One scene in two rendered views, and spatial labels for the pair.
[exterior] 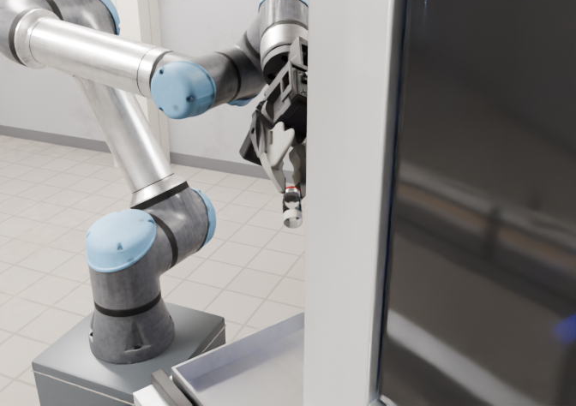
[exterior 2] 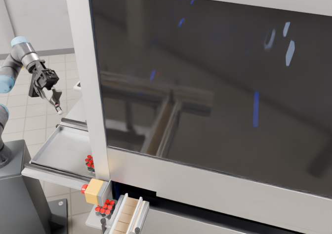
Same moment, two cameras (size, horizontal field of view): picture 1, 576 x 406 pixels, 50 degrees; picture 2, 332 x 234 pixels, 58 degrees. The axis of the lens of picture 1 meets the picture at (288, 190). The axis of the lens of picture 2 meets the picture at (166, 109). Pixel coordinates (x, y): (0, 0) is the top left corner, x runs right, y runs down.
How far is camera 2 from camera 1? 0.74 m
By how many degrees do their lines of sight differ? 38
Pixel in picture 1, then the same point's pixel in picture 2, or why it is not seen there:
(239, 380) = (50, 155)
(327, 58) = (88, 100)
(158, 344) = (10, 157)
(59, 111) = not seen: outside the picture
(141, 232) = not seen: outside the picture
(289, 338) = (56, 137)
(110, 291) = not seen: outside the picture
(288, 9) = (26, 48)
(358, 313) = (102, 135)
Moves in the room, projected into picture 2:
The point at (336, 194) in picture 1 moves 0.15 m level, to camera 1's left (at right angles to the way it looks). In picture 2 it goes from (93, 119) to (51, 137)
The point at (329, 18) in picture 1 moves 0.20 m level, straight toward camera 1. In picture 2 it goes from (87, 96) to (116, 132)
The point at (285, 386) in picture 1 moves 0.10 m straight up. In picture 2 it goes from (63, 150) to (60, 136)
